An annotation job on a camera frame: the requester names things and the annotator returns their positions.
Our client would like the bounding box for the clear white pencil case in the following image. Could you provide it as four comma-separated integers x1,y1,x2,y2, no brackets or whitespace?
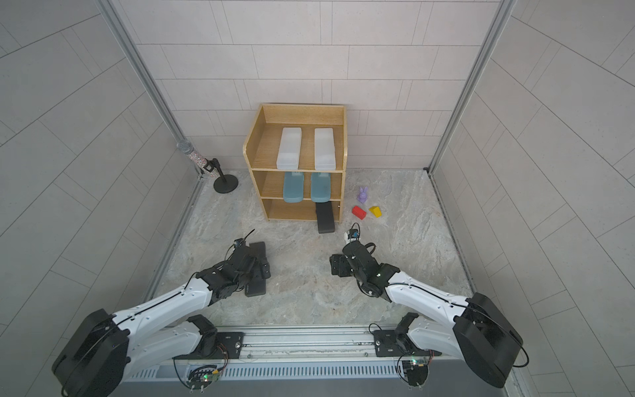
276,127,302,170
314,128,336,171

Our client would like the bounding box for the right circuit board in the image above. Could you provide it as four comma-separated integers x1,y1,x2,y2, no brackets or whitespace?
396,357,429,388

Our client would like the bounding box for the left circuit board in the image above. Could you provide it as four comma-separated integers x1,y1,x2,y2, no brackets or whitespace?
187,365,222,393

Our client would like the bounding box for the teal pencil case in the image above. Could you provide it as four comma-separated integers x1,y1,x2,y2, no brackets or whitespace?
283,172,304,203
311,173,331,203

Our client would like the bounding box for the wooden three-tier shelf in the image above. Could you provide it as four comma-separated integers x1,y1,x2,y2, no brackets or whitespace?
242,103,348,224

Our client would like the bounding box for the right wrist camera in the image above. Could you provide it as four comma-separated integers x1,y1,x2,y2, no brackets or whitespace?
345,228,360,243

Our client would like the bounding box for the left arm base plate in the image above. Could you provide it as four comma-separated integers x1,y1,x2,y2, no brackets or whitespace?
189,332,245,360

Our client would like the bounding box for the purple toy figure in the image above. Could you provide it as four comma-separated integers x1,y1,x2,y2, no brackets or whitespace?
357,186,368,204

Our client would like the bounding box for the yellow toy block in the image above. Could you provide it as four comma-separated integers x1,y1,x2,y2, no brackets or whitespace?
368,206,382,218

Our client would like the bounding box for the aluminium mounting rail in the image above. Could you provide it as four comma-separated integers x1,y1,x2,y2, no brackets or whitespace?
123,324,512,380

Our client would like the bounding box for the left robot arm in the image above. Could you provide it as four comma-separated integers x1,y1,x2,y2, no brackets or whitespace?
52,239,271,396

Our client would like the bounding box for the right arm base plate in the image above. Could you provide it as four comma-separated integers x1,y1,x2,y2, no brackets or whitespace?
371,329,442,357

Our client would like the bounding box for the black pencil case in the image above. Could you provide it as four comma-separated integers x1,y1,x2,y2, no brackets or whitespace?
245,242,271,297
315,201,336,234

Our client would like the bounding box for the black round stand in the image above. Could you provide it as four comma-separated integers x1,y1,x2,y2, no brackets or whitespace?
204,158,238,194

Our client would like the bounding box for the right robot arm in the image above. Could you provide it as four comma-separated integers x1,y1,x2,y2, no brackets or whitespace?
329,240,524,389

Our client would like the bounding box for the clear tube with beads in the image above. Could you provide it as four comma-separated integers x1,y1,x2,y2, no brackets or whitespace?
177,140,212,173

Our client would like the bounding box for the circuit board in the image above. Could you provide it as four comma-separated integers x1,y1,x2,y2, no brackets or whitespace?
187,365,222,393
396,357,429,388

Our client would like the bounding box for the red toy block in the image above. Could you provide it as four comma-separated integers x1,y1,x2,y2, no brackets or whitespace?
352,206,367,220

